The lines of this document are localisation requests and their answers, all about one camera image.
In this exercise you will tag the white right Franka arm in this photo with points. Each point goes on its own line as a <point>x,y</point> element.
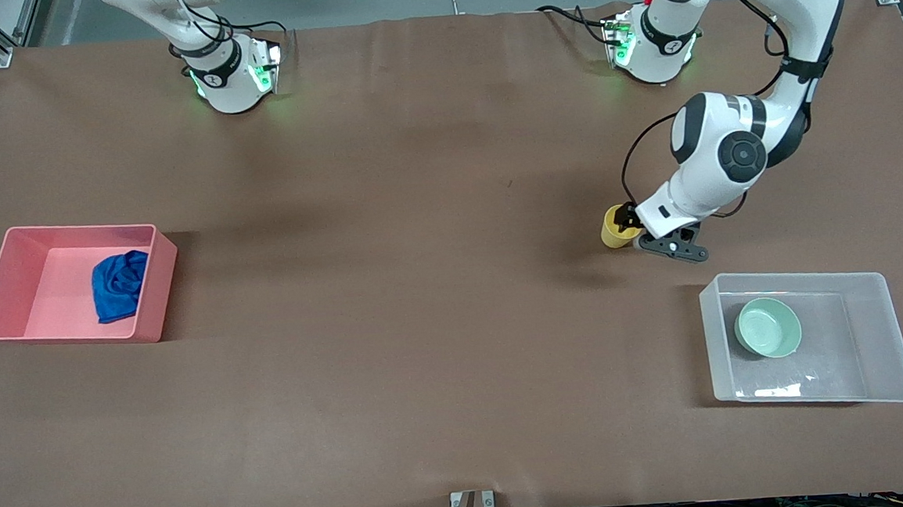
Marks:
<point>226,87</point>

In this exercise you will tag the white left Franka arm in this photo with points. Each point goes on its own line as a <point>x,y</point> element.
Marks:
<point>728,154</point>

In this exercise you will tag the pink plastic bin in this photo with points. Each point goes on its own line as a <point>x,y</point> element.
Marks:
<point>7,296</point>

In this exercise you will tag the blue cloth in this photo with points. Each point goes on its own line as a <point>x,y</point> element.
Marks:
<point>116,286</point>

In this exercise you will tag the clear plastic box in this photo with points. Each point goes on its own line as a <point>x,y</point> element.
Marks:
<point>880,337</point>

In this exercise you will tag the pale green bowl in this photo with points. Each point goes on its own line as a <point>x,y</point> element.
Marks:
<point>768,328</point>

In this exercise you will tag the yellow plastic cup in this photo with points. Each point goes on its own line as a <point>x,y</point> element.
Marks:
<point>611,237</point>

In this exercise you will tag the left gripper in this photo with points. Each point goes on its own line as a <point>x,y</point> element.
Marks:
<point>626,218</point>

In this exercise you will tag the brown table cover sheet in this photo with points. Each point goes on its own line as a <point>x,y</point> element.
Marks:
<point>449,207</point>

